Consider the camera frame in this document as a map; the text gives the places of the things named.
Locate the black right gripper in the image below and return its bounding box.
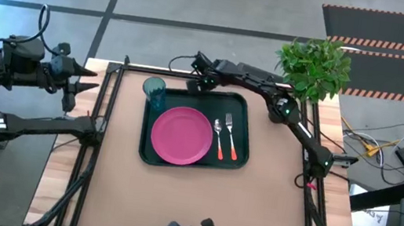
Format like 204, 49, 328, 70
184, 49, 224, 100

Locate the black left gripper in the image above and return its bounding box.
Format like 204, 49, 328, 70
42, 41, 106, 115

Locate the blue faceted plastic cup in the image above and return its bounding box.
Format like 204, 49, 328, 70
138, 74, 170, 114

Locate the pink plastic plate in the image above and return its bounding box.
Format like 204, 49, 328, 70
146, 102, 218, 170

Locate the dark green serving tray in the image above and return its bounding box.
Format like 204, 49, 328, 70
136, 79, 259, 180

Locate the green leafy plant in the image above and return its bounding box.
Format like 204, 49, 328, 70
268, 31, 356, 110

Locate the black striped floor mat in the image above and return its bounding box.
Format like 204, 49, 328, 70
309, 0, 404, 104

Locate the black aluminium table frame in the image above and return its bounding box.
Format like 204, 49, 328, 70
22, 43, 383, 226

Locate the spoon with orange handle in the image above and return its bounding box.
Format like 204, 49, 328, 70
208, 118, 230, 162

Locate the fork with orange handle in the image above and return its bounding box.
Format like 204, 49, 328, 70
219, 111, 245, 162

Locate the yellow cable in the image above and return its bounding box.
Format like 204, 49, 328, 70
336, 115, 404, 162

